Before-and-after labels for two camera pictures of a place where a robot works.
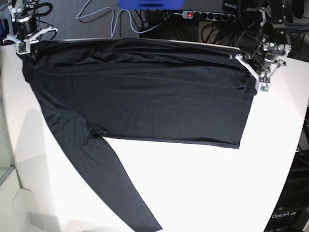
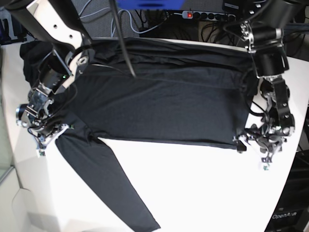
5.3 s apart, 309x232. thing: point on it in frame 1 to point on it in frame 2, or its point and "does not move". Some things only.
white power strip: x=193 y=14 does not move
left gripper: x=26 y=31 to x=46 y=132
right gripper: x=261 y=74 to x=268 y=139
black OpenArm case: x=291 y=213 does not move
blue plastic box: x=151 y=5 does not move
